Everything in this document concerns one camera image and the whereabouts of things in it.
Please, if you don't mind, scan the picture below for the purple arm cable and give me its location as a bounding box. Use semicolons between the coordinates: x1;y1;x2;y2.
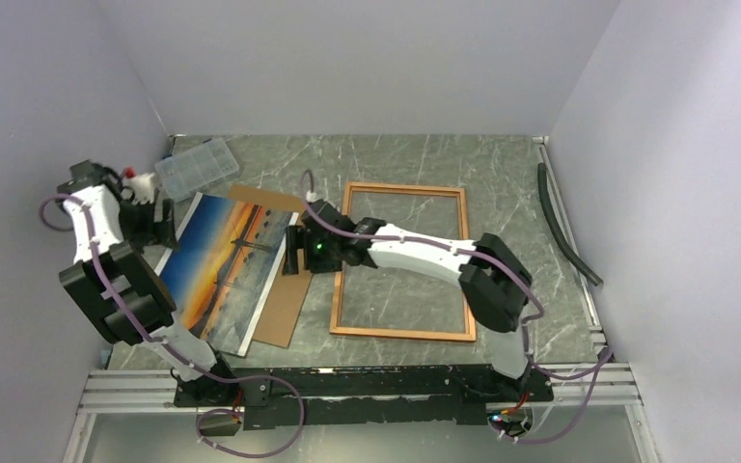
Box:
39;193;309;462
300;169;615;447

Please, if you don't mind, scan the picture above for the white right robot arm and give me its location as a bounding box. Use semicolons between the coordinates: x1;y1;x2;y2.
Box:
283;200;533;400

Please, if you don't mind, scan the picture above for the orange wooden picture frame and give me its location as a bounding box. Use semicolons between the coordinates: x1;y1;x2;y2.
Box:
329;181;477;342

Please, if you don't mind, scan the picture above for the brown cardboard backing board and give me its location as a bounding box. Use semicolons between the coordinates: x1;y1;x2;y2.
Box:
227;183;313;348

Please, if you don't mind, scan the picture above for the black foam hose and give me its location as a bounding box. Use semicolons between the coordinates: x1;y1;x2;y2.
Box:
536;162;604;286

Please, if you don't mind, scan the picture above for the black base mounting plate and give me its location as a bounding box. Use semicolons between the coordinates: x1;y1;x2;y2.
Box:
174;364;554;430

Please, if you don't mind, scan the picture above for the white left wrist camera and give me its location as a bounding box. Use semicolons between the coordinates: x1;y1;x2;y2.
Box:
122;168;159;204

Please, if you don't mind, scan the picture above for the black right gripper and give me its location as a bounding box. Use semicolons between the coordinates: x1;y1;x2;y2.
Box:
283;224;343;275

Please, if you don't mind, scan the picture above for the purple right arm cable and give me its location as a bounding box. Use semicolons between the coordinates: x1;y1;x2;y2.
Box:
300;169;615;447

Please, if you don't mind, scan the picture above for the aluminium rail frame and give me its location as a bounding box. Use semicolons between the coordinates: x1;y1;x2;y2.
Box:
62;134;663;463

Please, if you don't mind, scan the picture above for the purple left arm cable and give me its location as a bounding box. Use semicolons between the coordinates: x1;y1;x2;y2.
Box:
39;193;309;462

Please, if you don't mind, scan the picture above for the clear plastic compartment box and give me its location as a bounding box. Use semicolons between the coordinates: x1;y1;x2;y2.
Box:
154;136;240;202

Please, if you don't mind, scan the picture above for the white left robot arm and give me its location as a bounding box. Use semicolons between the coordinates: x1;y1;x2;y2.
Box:
50;160;238;405

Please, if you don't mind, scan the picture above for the sunset landscape photo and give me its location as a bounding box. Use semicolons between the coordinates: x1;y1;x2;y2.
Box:
155;193;298;357

